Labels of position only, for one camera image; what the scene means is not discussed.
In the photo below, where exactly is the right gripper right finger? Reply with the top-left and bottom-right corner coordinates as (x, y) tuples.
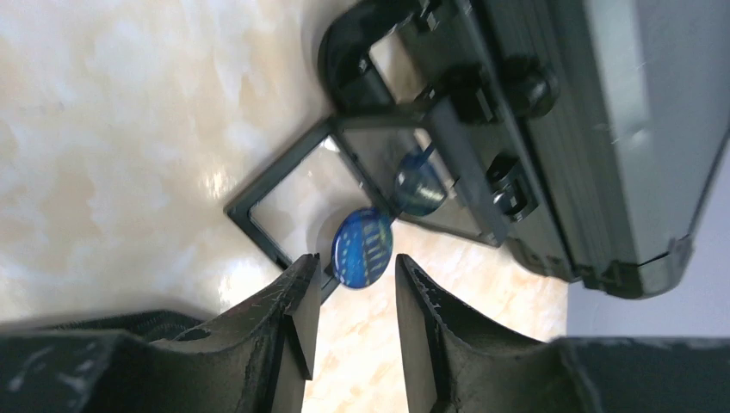
(395, 254), (548, 412)

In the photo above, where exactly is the black square frame brooch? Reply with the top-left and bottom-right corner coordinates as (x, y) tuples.
(226, 108), (509, 298)

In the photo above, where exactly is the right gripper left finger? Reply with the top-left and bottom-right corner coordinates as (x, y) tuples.
(149, 254), (321, 412)

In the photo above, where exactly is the round blue button brooch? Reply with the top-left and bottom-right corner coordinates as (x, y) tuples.
(331, 207), (393, 289)

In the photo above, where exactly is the dark grey hard case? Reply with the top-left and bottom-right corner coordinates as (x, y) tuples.
(318, 1), (729, 299)

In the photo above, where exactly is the black pinstriped shirt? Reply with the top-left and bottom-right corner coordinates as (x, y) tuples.
(32, 310), (210, 342)

